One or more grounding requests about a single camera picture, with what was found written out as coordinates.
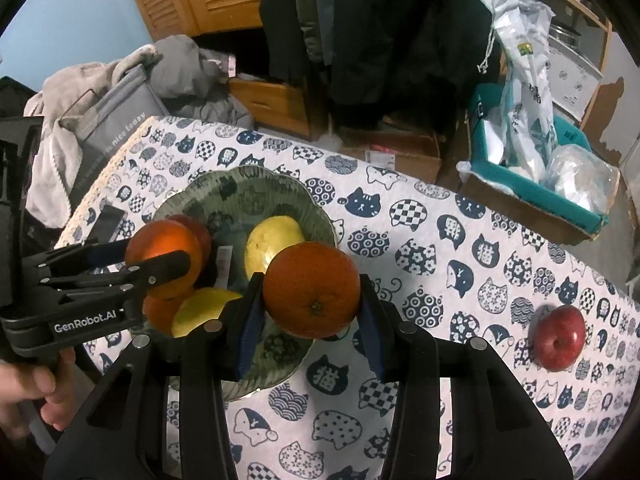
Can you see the grey laundry bag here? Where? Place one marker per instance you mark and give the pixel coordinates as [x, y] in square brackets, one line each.
[110, 123]

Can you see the person's left hand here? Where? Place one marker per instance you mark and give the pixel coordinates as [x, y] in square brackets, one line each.
[22, 382]

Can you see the orange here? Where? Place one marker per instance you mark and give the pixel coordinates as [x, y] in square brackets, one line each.
[160, 313]
[179, 252]
[311, 290]

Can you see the hanging dark coats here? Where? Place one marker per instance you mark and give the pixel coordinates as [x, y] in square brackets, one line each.
[417, 61]

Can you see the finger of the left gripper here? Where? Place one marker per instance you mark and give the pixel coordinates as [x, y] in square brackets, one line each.
[74, 260]
[130, 282]

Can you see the small cardboard box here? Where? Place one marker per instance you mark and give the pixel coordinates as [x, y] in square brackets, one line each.
[414, 154]

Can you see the grey jacket pile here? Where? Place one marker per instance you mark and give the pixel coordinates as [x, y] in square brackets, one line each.
[192, 82]

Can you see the clear plastic bag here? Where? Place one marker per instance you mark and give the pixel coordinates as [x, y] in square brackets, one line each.
[581, 177]

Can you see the metal steamer pot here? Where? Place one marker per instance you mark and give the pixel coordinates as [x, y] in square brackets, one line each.
[565, 34]

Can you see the wooden drawer box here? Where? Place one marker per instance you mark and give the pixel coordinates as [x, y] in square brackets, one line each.
[281, 107]

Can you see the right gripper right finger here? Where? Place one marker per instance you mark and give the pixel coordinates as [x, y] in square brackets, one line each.
[498, 431]

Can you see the cat pattern tablecloth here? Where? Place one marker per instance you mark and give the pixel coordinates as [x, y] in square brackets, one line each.
[450, 265]

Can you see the white patterned storage box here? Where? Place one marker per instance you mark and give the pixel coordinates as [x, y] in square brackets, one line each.
[572, 78]

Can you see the yellow lemon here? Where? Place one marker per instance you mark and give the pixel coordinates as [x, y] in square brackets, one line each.
[204, 305]
[267, 239]

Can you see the green glass bowl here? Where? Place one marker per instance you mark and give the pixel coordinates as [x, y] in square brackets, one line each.
[232, 204]

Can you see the wooden shelf rack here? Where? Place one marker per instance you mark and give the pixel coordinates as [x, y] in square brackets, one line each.
[589, 19]

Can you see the black phone on table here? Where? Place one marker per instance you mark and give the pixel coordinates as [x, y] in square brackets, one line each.
[107, 225]

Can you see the orange in bowl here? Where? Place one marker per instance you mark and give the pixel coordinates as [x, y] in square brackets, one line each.
[160, 313]

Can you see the large red apple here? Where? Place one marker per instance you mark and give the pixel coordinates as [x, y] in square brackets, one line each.
[559, 338]

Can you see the beige towel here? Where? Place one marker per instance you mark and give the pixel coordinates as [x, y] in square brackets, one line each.
[64, 98]

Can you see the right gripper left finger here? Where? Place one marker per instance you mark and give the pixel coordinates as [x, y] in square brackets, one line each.
[120, 430]

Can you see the white patterned plastic bag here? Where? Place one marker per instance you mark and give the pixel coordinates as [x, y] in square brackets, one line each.
[526, 121]

